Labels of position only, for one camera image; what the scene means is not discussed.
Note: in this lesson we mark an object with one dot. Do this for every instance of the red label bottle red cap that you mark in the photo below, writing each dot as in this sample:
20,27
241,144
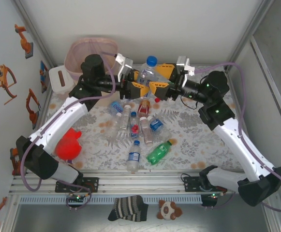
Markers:
157,99

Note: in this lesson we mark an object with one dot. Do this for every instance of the red orange label drink bottle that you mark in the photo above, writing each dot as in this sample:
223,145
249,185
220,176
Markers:
144,108

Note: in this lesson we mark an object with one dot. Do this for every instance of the clear plastic bottle white cap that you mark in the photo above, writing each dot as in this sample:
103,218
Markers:
114,125
125,118

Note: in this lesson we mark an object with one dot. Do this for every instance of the blue label bottle white cap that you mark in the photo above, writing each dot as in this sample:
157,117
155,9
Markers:
156,123

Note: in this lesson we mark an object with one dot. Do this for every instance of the red flower label bottle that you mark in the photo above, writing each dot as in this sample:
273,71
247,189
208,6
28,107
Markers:
134,128

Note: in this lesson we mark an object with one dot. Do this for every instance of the green plastic bottle yellow cap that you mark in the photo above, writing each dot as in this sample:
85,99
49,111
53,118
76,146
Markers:
158,152

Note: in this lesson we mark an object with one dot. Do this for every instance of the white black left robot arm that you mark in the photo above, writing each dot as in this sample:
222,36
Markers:
58,120

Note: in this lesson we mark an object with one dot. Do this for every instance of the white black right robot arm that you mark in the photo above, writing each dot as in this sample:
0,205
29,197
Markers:
241,147

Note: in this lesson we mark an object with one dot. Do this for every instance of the white box brown slot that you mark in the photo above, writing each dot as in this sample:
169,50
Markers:
55,82

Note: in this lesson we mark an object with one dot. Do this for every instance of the floral tablecloth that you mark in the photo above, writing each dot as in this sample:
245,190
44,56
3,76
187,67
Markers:
203,149

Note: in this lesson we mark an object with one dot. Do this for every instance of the red duck toy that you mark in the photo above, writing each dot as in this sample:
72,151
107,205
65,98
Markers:
70,146

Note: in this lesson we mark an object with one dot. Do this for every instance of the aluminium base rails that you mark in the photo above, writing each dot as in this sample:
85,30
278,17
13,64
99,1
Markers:
142,183

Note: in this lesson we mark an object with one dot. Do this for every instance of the striped black grey sock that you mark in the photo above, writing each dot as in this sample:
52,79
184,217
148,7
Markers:
128,207

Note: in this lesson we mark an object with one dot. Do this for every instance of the brown white plush toy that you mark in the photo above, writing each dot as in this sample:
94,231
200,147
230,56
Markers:
167,210

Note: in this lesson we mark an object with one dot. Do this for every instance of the blue orange wall sticker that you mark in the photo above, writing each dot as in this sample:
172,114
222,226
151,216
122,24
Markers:
43,79

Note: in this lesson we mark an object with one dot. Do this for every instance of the aluminium frame post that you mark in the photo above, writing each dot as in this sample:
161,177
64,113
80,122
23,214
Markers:
34,31
251,31

